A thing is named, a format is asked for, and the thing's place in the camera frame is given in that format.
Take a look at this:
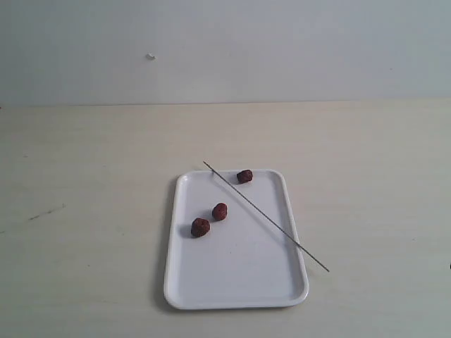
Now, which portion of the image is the dark red berry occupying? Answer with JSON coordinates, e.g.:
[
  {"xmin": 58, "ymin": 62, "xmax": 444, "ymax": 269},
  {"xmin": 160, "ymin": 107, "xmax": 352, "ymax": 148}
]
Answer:
[
  {"xmin": 190, "ymin": 218, "xmax": 211, "ymax": 238},
  {"xmin": 236, "ymin": 169, "xmax": 253, "ymax": 184},
  {"xmin": 211, "ymin": 203, "xmax": 228, "ymax": 221}
]

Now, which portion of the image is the thin metal skewer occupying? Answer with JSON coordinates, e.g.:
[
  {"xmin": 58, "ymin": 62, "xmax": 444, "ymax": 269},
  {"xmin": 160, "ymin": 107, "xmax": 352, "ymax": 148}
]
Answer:
[{"xmin": 202, "ymin": 161, "xmax": 330, "ymax": 273}]

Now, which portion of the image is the white rectangular plastic tray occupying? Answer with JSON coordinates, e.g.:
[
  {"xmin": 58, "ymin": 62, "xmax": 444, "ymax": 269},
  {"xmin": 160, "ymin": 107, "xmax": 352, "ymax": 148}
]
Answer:
[{"xmin": 163, "ymin": 169, "xmax": 309, "ymax": 310}]

